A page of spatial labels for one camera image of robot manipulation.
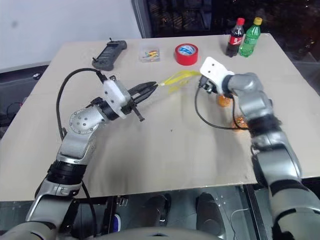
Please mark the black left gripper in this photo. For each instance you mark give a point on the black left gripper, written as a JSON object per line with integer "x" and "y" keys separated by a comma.
{"x": 134, "y": 98}

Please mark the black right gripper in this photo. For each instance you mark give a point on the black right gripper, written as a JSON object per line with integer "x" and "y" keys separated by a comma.
{"x": 207, "y": 86}

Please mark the orange snack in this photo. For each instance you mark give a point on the orange snack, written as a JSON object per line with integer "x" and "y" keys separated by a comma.
{"x": 240, "y": 123}
{"x": 224, "y": 102}

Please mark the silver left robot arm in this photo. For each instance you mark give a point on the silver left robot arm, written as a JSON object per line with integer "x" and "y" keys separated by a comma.
{"x": 80, "y": 123}

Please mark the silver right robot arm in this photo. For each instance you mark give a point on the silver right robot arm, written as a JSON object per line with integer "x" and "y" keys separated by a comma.
{"x": 250, "y": 85}

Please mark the clear box with colourful pieces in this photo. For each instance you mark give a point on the clear box with colourful pieces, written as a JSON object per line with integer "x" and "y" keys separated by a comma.
{"x": 150, "y": 53}

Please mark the red tape roll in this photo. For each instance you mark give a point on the red tape roll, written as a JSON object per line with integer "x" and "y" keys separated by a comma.
{"x": 186, "y": 56}

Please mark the black handheld controller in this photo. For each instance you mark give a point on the black handheld controller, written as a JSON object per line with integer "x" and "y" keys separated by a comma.
{"x": 110, "y": 55}

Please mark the cola bottle with red cap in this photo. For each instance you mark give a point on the cola bottle with red cap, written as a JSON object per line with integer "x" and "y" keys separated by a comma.
{"x": 233, "y": 40}

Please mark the green bottle with yellow cap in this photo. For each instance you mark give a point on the green bottle with yellow cap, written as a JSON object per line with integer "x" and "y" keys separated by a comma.
{"x": 248, "y": 42}

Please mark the dark rounded shape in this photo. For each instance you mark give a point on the dark rounded shape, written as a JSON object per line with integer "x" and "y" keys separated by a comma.
{"x": 208, "y": 212}

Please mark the silver robot torso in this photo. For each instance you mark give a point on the silver robot torso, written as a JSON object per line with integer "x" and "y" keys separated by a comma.
{"x": 150, "y": 235}

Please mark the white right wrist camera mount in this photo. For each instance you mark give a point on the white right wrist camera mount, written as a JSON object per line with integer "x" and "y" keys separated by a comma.
{"x": 212, "y": 68}

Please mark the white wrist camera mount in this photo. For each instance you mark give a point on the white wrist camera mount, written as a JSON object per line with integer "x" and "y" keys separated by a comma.
{"x": 115, "y": 95}
{"x": 212, "y": 68}

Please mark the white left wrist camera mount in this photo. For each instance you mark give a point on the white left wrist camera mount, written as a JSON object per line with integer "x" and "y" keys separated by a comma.
{"x": 115, "y": 95}

